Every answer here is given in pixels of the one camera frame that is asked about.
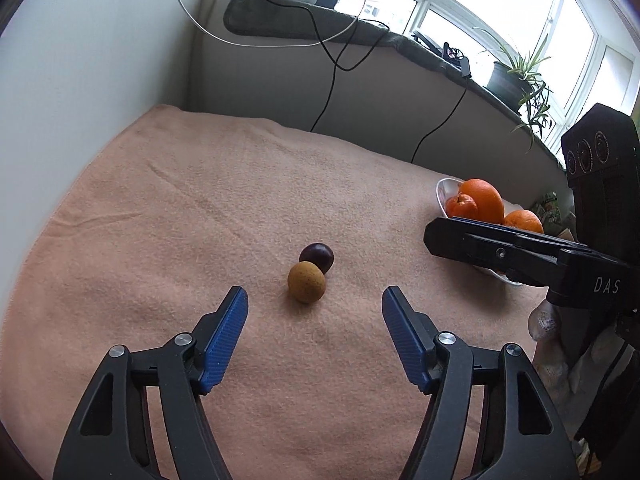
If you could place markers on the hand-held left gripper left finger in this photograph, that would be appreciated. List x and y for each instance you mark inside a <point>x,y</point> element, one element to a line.
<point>227,335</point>

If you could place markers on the person's right hand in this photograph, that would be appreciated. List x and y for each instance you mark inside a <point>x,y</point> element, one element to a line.
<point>550,370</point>

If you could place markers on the tangerine with stem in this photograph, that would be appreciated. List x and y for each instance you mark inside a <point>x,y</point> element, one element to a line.
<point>462,206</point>

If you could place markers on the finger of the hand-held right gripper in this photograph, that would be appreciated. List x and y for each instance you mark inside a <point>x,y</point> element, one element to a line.
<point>550,242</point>
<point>475,247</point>

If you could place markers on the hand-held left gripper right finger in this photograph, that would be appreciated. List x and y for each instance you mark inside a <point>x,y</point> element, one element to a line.
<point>402,330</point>

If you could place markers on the dark plum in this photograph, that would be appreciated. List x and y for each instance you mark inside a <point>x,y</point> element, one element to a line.
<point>320,254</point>

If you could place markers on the small orange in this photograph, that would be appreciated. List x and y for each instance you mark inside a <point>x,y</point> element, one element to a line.
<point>522,221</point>

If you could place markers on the grey flat device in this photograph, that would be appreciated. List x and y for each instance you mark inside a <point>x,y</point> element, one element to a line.
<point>427,41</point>

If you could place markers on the large orange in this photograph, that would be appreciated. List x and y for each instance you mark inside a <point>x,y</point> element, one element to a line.
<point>482,200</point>

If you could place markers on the white window frame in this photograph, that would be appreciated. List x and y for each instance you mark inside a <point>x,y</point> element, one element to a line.
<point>562,50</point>

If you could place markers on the small brownish round fruit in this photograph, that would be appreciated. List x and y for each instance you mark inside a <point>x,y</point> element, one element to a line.
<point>306,282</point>

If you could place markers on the pink blanket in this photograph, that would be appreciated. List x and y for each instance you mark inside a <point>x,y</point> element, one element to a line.
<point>175,210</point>

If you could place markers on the white bowl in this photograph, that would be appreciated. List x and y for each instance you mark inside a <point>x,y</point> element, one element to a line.
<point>445,195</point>

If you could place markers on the potted spider plant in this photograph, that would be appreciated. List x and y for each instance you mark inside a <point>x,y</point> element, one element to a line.
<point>505,82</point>

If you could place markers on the green printed bag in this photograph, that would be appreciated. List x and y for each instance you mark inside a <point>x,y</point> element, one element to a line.
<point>550,206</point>

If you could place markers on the black device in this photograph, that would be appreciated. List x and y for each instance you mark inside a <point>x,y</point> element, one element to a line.
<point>457,60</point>

